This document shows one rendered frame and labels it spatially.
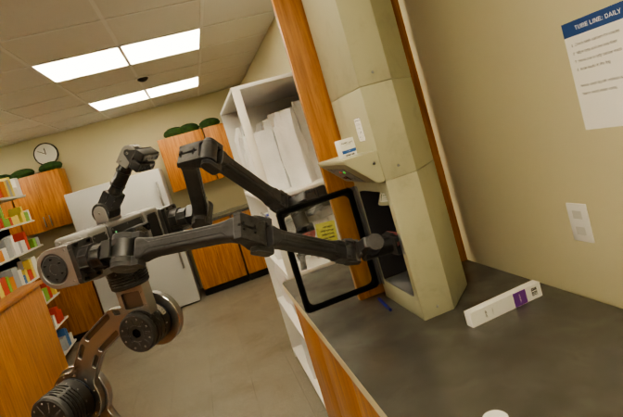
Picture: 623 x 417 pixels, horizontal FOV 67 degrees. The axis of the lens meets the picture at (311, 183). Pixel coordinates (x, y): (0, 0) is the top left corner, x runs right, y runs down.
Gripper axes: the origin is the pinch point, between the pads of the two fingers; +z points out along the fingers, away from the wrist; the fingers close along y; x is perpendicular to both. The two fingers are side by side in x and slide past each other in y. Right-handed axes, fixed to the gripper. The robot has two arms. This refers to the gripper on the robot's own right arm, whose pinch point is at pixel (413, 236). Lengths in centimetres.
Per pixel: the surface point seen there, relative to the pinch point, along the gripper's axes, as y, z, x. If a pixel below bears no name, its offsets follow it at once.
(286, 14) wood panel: 22, -18, -90
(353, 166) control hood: -14.3, -20.4, -30.2
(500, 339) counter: -41.1, -1.5, 23.8
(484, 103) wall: -12, 31, -39
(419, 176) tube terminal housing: -14.1, 0.5, -21.6
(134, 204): 478, -131, -28
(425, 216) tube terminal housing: -14.6, -1.1, -8.9
